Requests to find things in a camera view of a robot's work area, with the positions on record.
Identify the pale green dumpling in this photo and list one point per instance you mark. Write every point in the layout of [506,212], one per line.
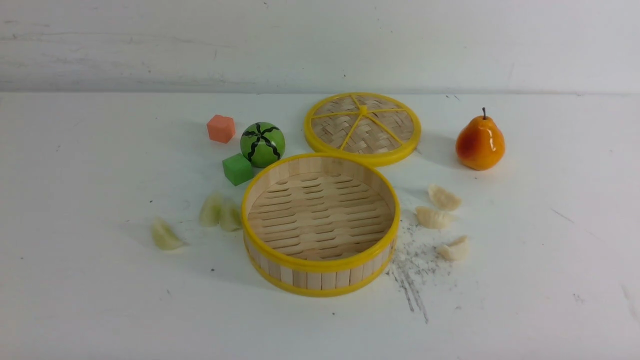
[230,218]
[164,237]
[210,212]

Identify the white dumpling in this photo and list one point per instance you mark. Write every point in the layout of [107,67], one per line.
[433,219]
[456,250]
[443,199]

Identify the bamboo steamer tray yellow rim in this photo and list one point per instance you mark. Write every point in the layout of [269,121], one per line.
[320,225]

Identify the woven bamboo steamer lid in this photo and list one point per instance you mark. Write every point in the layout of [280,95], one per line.
[367,127]

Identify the green toy watermelon ball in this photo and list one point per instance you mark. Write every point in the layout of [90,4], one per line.
[262,143]

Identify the green foam cube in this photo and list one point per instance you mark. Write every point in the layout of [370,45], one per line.
[237,169]

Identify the orange foam cube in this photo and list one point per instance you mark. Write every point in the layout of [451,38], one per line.
[221,128]

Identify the orange yellow toy pear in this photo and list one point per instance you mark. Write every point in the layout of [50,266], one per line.
[481,144]

